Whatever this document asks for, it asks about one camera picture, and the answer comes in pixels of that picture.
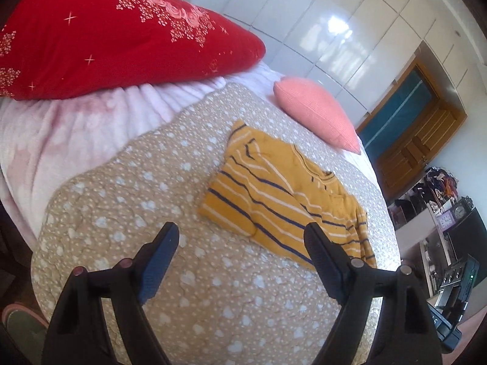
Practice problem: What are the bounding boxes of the white glossy wardrobe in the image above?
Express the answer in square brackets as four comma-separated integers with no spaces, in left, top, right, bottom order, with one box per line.
[221,0,472,115]

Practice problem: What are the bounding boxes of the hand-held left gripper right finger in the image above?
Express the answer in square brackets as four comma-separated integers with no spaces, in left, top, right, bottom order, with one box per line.
[303,222,444,365]

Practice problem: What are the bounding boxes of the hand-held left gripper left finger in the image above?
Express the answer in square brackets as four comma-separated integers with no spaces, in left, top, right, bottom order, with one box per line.
[41,221,179,365]

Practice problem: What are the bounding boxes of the pink knitted pillow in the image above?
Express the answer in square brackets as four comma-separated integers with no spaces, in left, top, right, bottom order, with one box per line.
[273,77,362,156]

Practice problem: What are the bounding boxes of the wooden door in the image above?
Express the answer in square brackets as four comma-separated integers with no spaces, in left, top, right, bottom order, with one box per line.
[356,61,468,200]

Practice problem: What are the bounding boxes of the white pink fleece blanket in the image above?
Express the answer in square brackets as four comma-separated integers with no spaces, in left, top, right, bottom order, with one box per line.
[0,63,282,252]

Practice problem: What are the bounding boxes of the green pink slipper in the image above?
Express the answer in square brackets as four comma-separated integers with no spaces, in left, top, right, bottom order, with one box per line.
[2,302,48,345]

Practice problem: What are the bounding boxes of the teal door panel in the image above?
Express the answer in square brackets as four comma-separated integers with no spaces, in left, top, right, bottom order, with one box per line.
[361,69,434,147]

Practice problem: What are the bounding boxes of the red floral pillow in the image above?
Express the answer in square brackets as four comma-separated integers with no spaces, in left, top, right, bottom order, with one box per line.
[0,0,266,101]

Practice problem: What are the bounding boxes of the white cabinet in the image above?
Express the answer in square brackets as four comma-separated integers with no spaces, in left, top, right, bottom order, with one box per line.
[396,213,453,299]

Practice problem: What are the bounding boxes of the black screen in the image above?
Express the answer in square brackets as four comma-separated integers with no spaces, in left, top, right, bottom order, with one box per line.
[451,207,487,272]

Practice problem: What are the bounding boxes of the yellow striped sweater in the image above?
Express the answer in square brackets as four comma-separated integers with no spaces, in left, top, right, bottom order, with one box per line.
[197,120,378,270]

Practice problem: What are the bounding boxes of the beige dotted quilt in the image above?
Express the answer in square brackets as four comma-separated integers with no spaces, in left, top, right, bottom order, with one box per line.
[30,82,402,365]

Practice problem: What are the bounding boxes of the cluttered clothes shelf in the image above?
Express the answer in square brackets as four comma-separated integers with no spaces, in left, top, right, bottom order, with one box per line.
[388,165,476,232]

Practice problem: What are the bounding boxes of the small desk clock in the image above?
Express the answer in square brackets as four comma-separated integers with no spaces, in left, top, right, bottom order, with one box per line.
[451,197,474,221]

